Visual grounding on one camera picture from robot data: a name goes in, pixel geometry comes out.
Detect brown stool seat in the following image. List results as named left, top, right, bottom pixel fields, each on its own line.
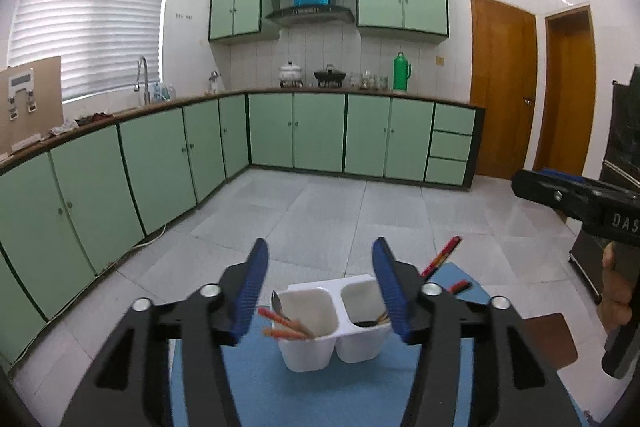
left=520, top=313, right=579, bottom=370

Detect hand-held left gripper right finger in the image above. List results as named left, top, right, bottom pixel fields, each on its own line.
left=371, top=236, right=583, bottom=427

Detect wooden door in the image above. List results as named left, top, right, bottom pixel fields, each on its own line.
left=470, top=0, right=539, bottom=180
left=532, top=5, right=598, bottom=178

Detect blue table mat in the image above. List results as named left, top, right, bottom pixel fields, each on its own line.
left=167, top=261, right=583, bottom=427

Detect cloth on counter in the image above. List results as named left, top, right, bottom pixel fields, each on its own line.
left=47, top=112, right=119, bottom=138

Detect cardboard board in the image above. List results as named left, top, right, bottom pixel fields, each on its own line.
left=0, top=56, right=64, bottom=156

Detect range hood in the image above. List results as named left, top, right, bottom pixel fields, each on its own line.
left=265, top=5, right=355, bottom=26

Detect metal spoon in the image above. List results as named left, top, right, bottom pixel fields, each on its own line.
left=270, top=289, right=292, bottom=322

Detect white cooking pot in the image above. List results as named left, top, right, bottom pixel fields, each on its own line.
left=278, top=62, right=304, bottom=88

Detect black wok with lid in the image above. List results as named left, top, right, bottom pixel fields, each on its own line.
left=314, top=64, right=347, bottom=88

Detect row of glass jars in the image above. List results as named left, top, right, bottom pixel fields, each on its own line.
left=348, top=71, right=390, bottom=92

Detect white floor cable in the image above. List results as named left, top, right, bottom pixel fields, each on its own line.
left=131, top=227, right=166, bottom=251

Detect metal kitchen faucet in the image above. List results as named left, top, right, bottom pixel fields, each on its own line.
left=134, top=56, right=152, bottom=106

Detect green base cabinets with drawers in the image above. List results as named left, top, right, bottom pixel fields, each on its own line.
left=245, top=89, right=487, bottom=190

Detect white twin utensil holder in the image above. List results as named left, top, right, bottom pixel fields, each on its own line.
left=272, top=274, right=396, bottom=373

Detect white device on board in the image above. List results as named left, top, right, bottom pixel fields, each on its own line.
left=7, top=69, right=39, bottom=120

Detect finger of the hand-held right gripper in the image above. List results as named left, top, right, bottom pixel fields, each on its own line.
left=540, top=167, right=601, bottom=188
left=511, top=169, right=601, bottom=219

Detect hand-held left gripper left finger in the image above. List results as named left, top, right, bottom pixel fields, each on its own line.
left=60, top=237, right=271, bottom=427

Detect green thermos flask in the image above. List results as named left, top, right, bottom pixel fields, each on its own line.
left=392, top=52, right=413, bottom=92

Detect white window blind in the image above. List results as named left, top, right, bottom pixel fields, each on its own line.
left=7, top=0, right=175, bottom=104

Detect person's right hand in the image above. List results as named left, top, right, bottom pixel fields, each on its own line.
left=602, top=242, right=637, bottom=336

